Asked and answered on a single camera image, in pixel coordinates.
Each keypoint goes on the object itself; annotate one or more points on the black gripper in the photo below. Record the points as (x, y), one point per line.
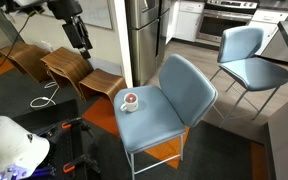
(78, 35)

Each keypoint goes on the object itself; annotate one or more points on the red marker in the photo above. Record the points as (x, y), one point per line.
(131, 98)

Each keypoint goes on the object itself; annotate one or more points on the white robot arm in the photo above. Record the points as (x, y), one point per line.
(21, 151)

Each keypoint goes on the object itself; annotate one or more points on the near blue upholstered chair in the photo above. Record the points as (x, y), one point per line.
(181, 99)

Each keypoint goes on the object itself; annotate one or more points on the blue upholstered chair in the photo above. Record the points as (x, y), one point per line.
(237, 58)
(181, 99)

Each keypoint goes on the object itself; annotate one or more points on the far blue upholstered chair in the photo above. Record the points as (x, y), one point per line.
(237, 58)

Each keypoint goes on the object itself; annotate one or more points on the middle walnut wooden stool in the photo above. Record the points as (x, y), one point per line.
(66, 67)

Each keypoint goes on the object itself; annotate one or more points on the walnut wooden stool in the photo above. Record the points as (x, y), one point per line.
(102, 82)
(27, 59)
(66, 67)

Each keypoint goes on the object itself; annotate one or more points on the right walnut wooden stool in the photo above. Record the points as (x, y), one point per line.
(102, 82)

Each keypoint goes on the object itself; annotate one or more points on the left walnut wooden stool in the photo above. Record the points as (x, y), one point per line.
(27, 59)

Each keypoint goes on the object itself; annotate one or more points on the white ceramic mug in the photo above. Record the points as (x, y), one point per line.
(129, 106)

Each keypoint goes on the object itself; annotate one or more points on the stainless steel refrigerator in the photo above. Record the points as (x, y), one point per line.
(147, 22)

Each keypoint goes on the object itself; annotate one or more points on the upper orange black clamp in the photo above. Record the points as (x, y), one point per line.
(79, 121)

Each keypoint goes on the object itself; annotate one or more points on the orange black clamp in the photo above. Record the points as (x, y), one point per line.
(79, 121)
(82, 159)

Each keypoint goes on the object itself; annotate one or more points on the white kitchen cabinet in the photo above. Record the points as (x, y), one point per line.
(184, 20)

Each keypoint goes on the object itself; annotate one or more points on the black mounting table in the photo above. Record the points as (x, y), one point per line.
(66, 144)

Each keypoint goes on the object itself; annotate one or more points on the lower orange black clamp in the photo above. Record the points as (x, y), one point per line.
(82, 159)

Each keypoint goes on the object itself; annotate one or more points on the stainless steel oven range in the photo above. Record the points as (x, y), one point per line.
(219, 15)

